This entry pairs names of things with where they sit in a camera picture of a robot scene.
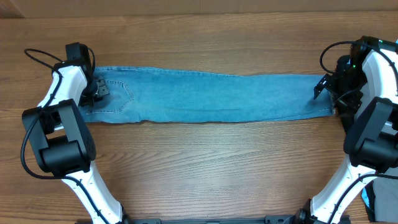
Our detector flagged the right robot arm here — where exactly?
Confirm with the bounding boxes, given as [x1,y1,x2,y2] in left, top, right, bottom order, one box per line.
[278,36,397,223]

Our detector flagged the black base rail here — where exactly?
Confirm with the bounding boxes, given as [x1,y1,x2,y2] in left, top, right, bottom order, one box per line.
[124,215,295,224]

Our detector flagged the grey trousers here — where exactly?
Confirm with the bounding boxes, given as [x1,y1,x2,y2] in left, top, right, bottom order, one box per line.
[373,177,397,223]

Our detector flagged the black garment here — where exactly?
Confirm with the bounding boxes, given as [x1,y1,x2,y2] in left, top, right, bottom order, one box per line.
[334,55,353,132]

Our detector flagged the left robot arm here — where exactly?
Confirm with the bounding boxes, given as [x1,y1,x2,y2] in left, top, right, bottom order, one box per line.
[21,42,129,223]

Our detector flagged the light blue denim jeans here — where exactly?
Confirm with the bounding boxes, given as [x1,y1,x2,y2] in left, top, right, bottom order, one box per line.
[80,67,333,123]

